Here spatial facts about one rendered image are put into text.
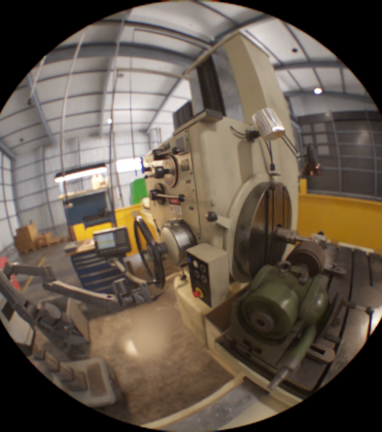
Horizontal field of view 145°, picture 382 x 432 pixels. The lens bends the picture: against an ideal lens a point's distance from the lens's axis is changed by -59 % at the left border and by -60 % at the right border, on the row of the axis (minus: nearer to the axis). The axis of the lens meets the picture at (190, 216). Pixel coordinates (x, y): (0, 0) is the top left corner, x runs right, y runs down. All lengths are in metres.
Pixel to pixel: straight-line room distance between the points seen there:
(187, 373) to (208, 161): 1.70
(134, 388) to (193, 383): 0.56
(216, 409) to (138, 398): 0.99
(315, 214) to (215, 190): 2.46
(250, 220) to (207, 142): 0.36
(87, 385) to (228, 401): 1.18
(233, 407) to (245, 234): 0.83
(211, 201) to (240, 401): 0.94
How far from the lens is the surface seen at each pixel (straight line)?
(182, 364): 1.73
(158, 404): 1.68
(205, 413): 0.87
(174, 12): 8.12
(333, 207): 2.84
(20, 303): 0.66
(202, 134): 0.62
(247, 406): 0.88
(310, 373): 0.70
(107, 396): 1.57
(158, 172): 0.77
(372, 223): 2.94
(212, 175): 0.60
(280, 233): 0.84
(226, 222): 0.61
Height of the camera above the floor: 1.61
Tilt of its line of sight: 14 degrees down
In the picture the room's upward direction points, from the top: 7 degrees counter-clockwise
